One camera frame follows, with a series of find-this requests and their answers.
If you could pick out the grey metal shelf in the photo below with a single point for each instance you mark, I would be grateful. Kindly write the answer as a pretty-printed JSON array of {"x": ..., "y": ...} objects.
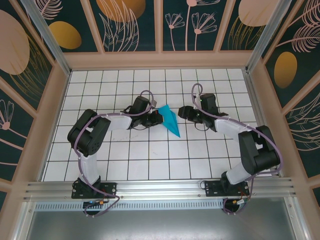
[{"x": 160, "y": 225}]

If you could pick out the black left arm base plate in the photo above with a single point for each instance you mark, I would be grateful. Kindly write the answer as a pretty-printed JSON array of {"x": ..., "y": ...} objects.
[{"x": 108, "y": 190}]

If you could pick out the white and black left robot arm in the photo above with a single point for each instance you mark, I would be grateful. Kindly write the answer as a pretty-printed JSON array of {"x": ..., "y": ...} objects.
[{"x": 90, "y": 170}]

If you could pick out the aluminium side rail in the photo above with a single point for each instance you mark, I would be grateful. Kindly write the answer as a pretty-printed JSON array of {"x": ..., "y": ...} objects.
[{"x": 262, "y": 112}]

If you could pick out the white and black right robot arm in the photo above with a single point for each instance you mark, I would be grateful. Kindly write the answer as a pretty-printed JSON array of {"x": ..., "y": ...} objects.
[{"x": 257, "y": 155}]

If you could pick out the teal cloth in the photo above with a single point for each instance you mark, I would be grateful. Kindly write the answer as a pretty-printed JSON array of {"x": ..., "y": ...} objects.
[{"x": 171, "y": 122}]

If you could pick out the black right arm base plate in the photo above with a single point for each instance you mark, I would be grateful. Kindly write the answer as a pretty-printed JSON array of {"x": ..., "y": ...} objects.
[{"x": 212, "y": 188}]

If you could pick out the aluminium corner post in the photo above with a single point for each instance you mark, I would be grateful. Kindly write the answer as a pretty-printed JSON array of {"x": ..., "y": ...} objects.
[
  {"x": 267, "y": 32},
  {"x": 47, "y": 37}
]

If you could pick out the aluminium mounting rail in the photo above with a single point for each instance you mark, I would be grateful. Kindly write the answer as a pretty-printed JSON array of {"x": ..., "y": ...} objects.
[{"x": 160, "y": 188}]

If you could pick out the small circuit board yellow connector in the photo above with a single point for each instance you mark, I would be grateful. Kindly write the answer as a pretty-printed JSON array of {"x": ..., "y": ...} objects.
[
  {"x": 241, "y": 202},
  {"x": 96, "y": 203}
]

